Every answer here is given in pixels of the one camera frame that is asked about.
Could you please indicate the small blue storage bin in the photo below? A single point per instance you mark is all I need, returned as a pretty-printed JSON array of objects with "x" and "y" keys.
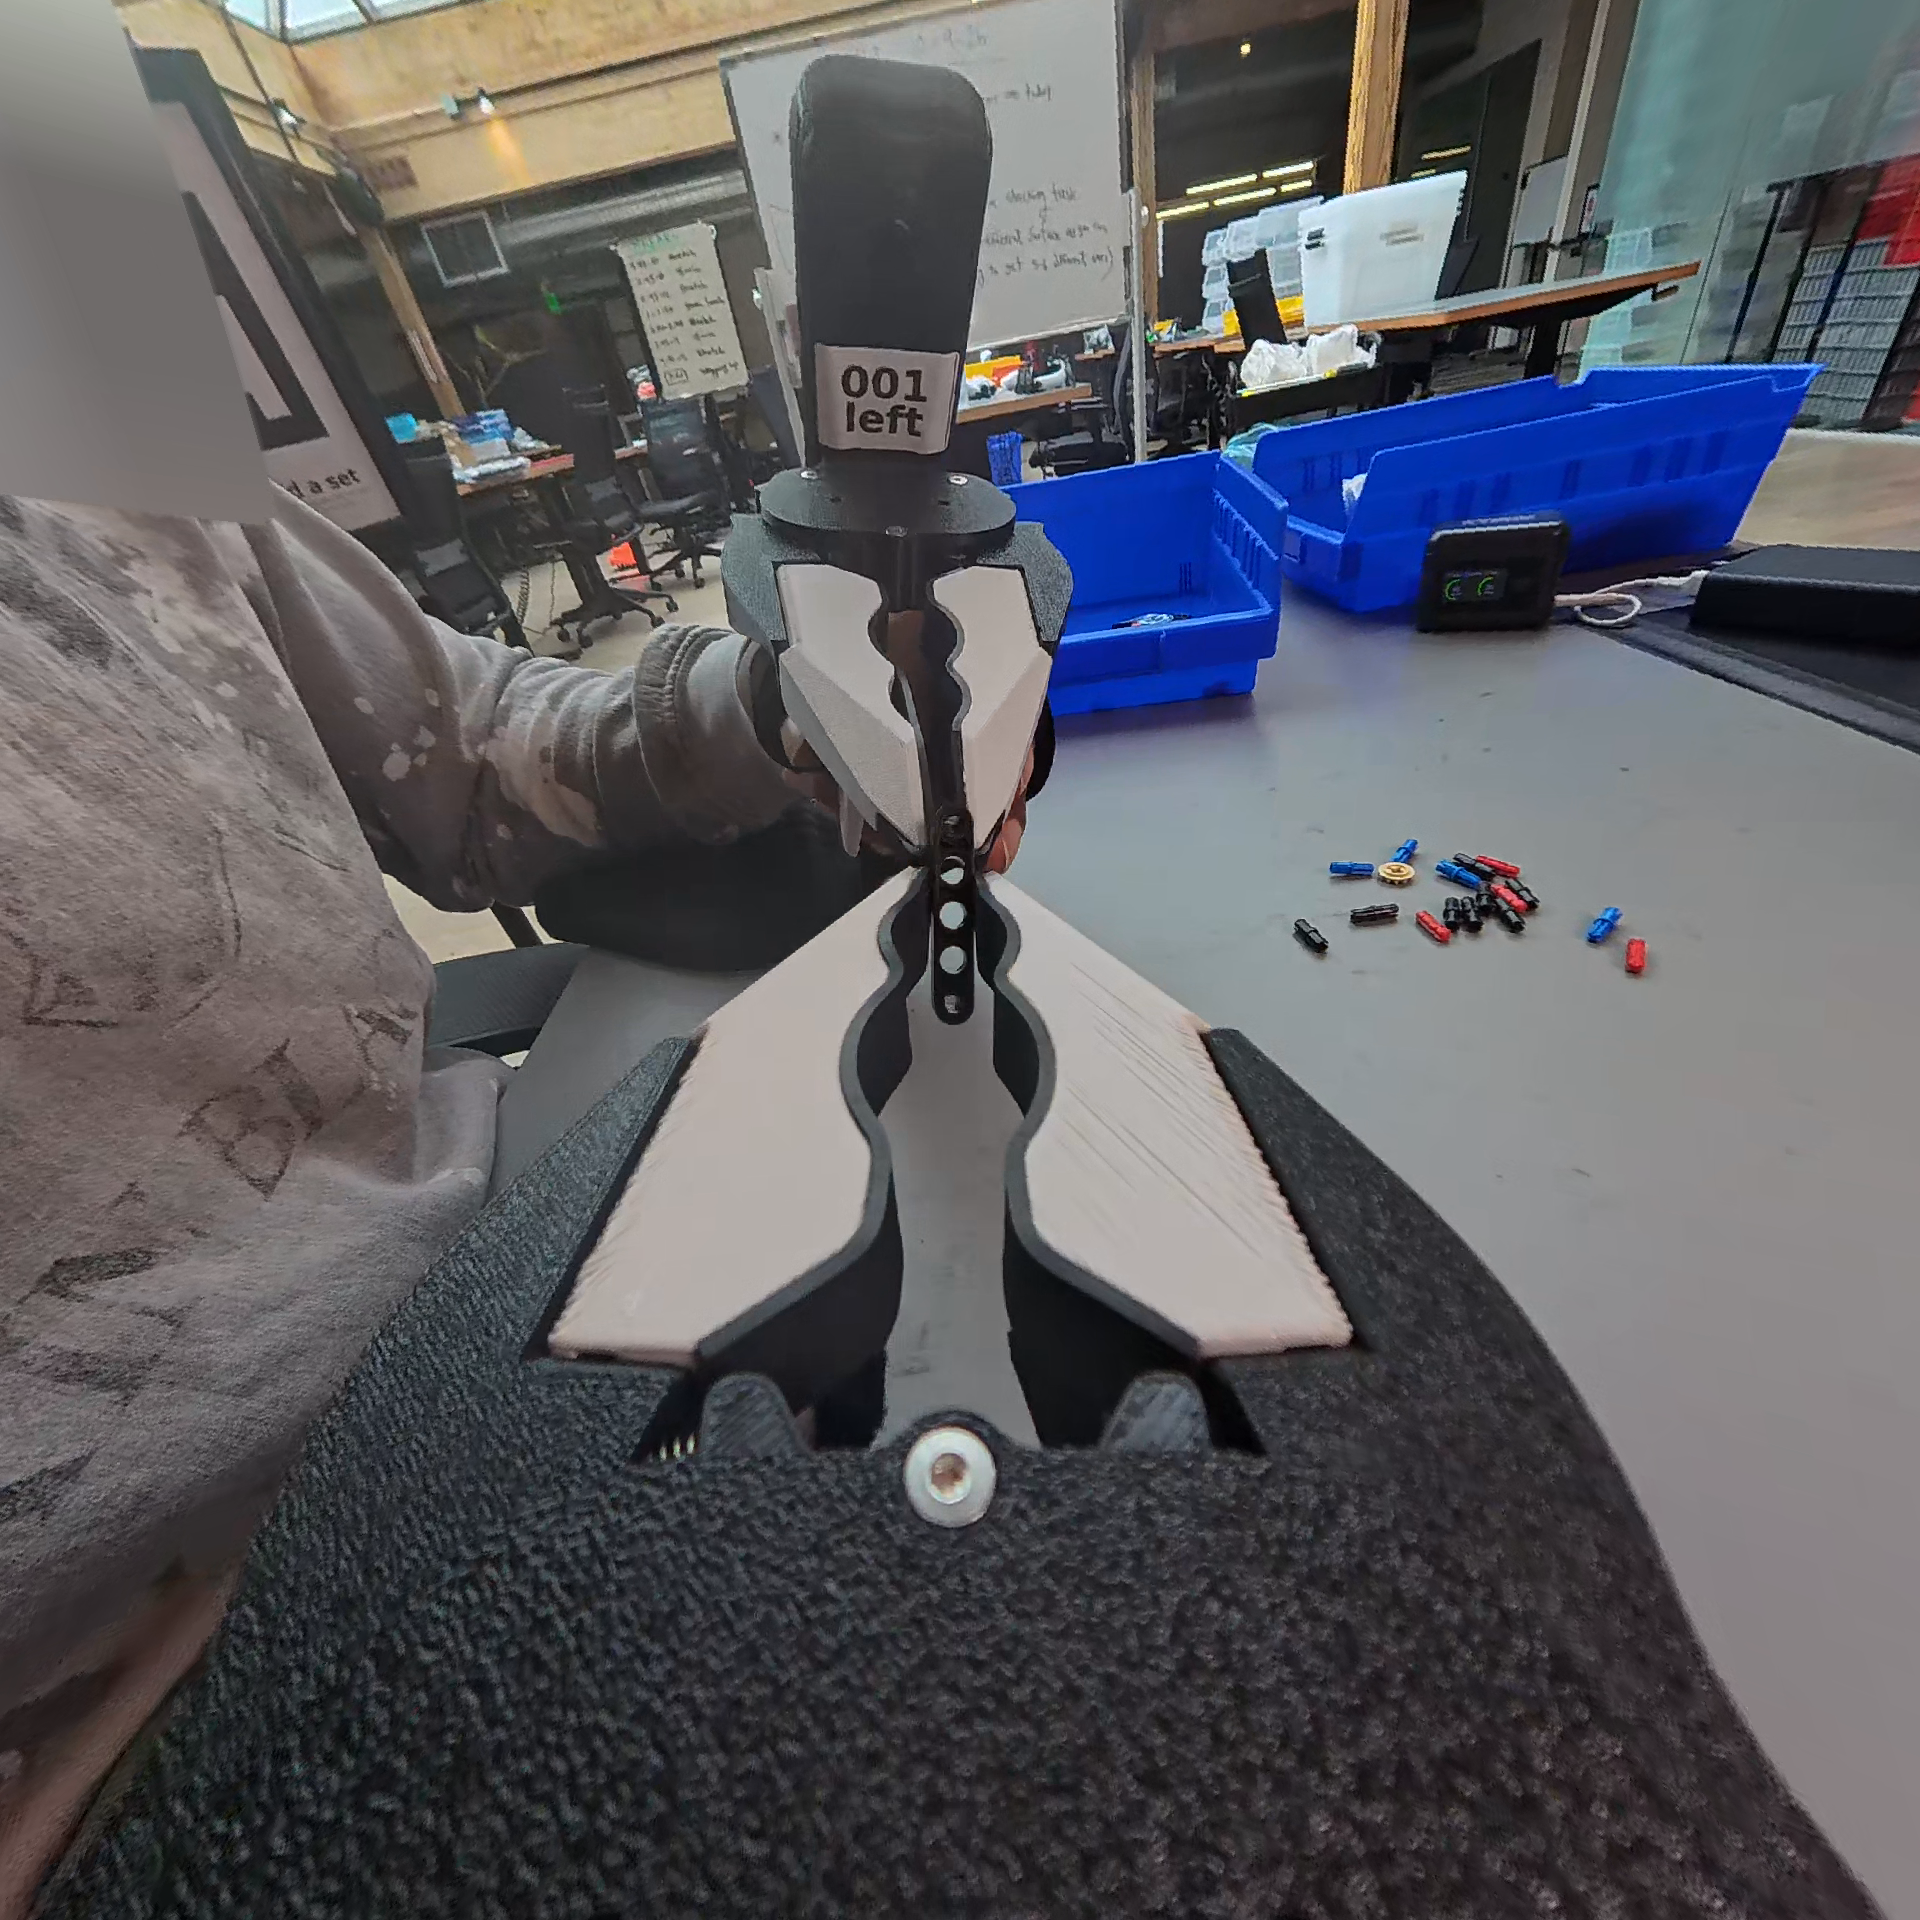
[{"x": 1141, "y": 523}]

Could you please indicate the paper flip chart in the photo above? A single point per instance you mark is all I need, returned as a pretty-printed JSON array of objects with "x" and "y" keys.
[{"x": 681, "y": 307}]

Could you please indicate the white storage box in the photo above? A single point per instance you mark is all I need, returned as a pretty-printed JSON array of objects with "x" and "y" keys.
[{"x": 1381, "y": 248}]

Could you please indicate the framed marker sign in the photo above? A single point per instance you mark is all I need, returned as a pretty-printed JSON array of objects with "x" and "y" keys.
[{"x": 317, "y": 376}]

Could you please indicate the wooden background table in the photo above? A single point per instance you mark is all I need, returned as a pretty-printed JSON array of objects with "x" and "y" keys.
[
  {"x": 1575, "y": 289},
  {"x": 1037, "y": 397}
]

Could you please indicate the small mixed brick pieces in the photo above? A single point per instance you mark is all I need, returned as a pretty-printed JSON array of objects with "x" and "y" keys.
[{"x": 1149, "y": 617}]

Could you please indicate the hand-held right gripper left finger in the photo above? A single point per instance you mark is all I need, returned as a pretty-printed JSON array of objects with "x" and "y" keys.
[{"x": 721, "y": 1201}]

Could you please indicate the person's grey sweatshirt torso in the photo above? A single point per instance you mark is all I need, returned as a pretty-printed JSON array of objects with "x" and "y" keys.
[{"x": 182, "y": 974}]

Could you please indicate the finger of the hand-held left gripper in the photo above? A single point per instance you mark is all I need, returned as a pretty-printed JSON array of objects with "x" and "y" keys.
[
  {"x": 1008, "y": 675},
  {"x": 840, "y": 675}
]

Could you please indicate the black holed brick beam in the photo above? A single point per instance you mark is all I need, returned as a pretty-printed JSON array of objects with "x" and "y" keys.
[{"x": 950, "y": 932}]

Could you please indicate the person's left hand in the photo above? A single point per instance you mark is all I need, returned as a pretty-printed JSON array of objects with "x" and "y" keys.
[{"x": 1014, "y": 826}]

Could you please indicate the stack of clear containers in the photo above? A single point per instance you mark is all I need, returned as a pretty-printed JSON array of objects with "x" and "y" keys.
[{"x": 1254, "y": 264}]

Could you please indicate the black desk mat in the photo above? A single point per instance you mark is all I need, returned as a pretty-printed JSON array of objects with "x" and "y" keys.
[{"x": 1800, "y": 681}]

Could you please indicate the long blue storage bin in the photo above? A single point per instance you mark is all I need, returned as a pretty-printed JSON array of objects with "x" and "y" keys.
[{"x": 1500, "y": 481}]

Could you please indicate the white plastic bags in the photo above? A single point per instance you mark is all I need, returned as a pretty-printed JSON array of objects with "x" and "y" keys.
[{"x": 1307, "y": 357}]

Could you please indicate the orange floor cone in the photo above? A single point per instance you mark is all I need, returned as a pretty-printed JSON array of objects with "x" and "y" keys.
[{"x": 620, "y": 562}]

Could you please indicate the person's left forearm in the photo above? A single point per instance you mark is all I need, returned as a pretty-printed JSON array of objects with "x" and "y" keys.
[{"x": 600, "y": 734}]

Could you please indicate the grey desk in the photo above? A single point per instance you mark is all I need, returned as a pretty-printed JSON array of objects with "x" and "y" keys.
[{"x": 1500, "y": 1125}]

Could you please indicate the black power adapter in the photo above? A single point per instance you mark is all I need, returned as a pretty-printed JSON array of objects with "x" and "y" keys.
[{"x": 1815, "y": 592}]

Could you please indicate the whiteboard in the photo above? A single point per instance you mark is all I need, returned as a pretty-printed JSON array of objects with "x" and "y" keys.
[{"x": 1049, "y": 181}]

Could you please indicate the black office chair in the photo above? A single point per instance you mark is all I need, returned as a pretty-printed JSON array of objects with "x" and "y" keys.
[
  {"x": 600, "y": 523},
  {"x": 681, "y": 450}
]

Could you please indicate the black chair armrest pad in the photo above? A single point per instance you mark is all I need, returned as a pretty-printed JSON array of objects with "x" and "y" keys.
[{"x": 675, "y": 908}]

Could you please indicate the red blue storage bin rack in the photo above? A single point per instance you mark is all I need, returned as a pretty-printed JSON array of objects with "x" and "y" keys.
[{"x": 1845, "y": 300}]

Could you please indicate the black device green display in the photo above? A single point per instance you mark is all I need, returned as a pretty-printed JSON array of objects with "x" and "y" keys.
[{"x": 1494, "y": 579}]

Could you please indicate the wooden pillar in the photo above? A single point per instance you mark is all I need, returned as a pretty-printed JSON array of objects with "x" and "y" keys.
[{"x": 1376, "y": 89}]

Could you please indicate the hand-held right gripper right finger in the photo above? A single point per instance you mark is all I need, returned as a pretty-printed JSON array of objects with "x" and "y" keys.
[{"x": 1172, "y": 1185}]

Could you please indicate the scatter of small brick pins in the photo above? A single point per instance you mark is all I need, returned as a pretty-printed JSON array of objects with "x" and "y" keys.
[{"x": 1453, "y": 868}]

